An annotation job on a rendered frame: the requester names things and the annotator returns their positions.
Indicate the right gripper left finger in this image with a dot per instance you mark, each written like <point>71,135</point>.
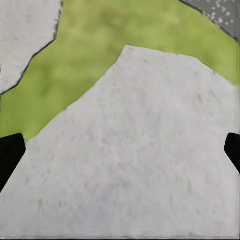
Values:
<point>12,150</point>

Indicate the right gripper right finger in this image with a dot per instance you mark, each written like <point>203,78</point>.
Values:
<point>232,148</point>

